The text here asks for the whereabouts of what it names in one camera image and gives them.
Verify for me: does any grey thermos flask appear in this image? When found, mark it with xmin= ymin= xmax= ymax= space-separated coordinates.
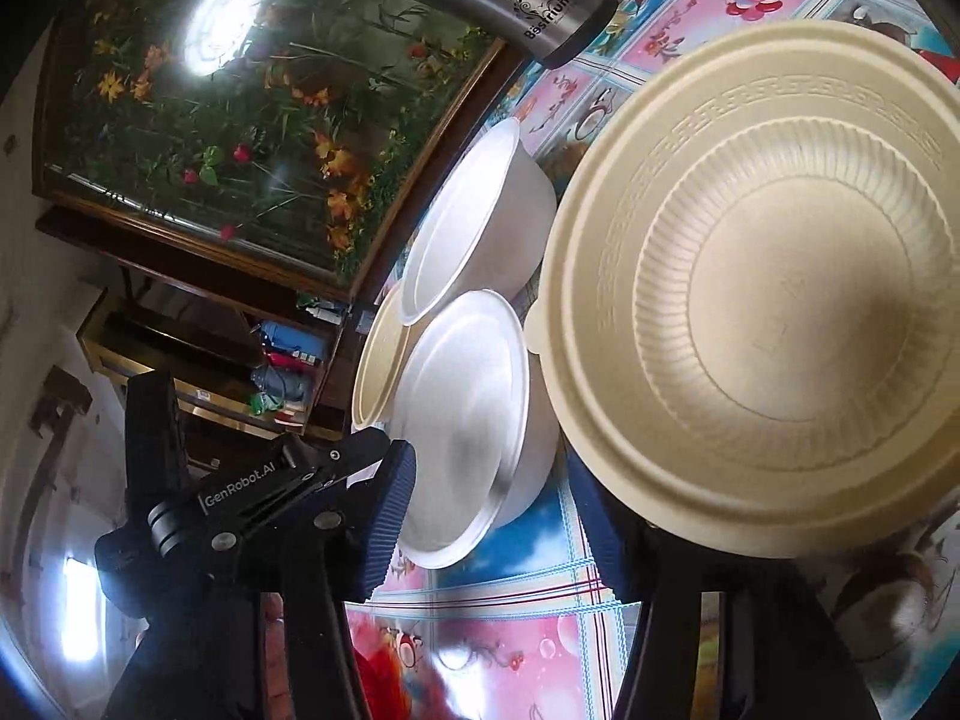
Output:
xmin=251 ymin=366 xmax=313 ymax=403

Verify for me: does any large beige plastic bowl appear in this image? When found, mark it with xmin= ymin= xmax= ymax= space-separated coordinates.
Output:
xmin=352 ymin=281 xmax=425 ymax=431

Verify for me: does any large red scalloped plate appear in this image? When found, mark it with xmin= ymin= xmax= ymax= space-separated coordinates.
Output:
xmin=353 ymin=642 xmax=412 ymax=720

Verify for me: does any white foam bowl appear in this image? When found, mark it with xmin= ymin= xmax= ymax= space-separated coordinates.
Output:
xmin=389 ymin=289 xmax=560 ymax=571
xmin=398 ymin=119 xmax=558 ymax=327

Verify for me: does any small beige plastic bowl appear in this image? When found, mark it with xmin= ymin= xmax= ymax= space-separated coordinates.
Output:
xmin=526 ymin=21 xmax=958 ymax=557

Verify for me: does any artificial flower display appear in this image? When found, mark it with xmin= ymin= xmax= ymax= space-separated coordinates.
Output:
xmin=36 ymin=0 xmax=491 ymax=284

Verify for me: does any blue thermos flask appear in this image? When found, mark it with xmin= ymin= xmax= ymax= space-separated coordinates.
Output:
xmin=259 ymin=320 xmax=329 ymax=359

